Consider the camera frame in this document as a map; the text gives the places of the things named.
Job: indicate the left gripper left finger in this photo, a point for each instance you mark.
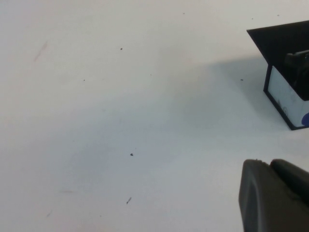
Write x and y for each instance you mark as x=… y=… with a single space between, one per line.
x=260 y=205

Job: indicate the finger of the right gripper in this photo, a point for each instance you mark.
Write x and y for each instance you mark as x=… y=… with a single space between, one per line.
x=300 y=65

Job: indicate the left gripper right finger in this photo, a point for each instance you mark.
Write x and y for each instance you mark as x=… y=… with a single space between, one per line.
x=294 y=178

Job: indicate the black glasses case printed side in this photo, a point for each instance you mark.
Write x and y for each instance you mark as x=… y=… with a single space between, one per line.
x=272 y=43

